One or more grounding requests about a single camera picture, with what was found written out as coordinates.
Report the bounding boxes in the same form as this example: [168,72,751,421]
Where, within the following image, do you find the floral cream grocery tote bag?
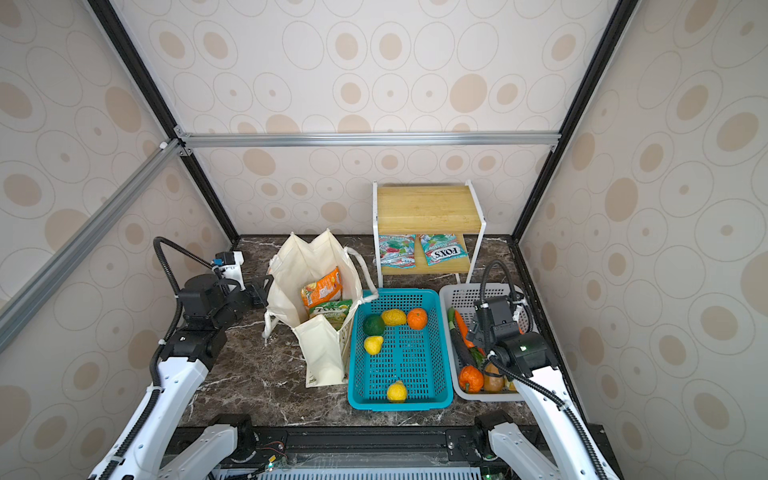
[263,231,378,387]

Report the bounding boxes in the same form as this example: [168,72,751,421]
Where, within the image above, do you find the orange pink snack bag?
[300,268,343,310]

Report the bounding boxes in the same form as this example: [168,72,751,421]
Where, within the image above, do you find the green yellow snack bag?
[308,300,353,331]

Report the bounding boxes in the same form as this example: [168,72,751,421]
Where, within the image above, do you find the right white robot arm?
[469,290,618,479]

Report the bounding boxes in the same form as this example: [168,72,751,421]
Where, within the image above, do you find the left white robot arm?
[90,273,274,479]

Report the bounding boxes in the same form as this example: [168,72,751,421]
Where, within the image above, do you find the green Fox's candy bag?
[419,234,467,266]

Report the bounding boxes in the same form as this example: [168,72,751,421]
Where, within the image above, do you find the green red candy bag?
[379,235,416,269]

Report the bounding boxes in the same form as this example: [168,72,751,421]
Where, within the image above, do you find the orange carrot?
[453,310,475,349]

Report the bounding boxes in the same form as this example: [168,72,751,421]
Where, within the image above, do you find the green cucumber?
[447,308,483,367]

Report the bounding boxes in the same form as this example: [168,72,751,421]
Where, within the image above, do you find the brown potato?
[483,363,506,394]

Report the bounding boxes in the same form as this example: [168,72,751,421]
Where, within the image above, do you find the white plastic basket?
[439,283,567,403]

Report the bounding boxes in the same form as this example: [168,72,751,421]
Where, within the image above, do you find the orange bell pepper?
[458,365,485,394]

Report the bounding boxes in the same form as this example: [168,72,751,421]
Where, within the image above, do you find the orange fruit in teal basket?
[406,308,428,331]

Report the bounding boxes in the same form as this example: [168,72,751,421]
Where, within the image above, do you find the teal plastic basket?
[348,289,453,412]

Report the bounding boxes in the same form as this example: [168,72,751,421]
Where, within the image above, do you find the yellow lemon top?
[380,309,407,327]

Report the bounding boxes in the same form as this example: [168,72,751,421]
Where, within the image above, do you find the yellow lemon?
[386,381,408,403]
[380,309,407,327]

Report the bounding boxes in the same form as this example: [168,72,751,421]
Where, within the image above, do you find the green lime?
[363,314,386,336]

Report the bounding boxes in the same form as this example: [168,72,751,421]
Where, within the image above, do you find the yellow lemon front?
[386,381,408,403]

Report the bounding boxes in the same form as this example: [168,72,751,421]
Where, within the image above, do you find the white wooden two-tier shelf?
[372,180,487,286]

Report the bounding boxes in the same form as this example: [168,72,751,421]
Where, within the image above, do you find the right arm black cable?
[478,259,610,480]

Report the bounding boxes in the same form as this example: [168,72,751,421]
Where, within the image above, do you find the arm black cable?
[478,259,610,480]
[146,236,215,388]

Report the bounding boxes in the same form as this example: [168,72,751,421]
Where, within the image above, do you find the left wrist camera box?
[212,251,245,290]

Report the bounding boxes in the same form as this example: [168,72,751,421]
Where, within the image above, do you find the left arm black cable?
[146,236,215,388]

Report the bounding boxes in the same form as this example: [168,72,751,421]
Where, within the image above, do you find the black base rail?
[158,423,625,480]

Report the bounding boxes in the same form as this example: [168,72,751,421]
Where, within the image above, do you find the aluminium diagonal rail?
[1,139,181,350]

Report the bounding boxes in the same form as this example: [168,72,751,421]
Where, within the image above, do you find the aluminium horizontal rail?
[180,131,561,148]

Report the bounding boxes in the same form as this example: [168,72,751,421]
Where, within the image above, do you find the black corner frame post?
[86,0,240,246]

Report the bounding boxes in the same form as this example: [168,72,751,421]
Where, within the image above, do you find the black right corner post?
[511,0,639,245]

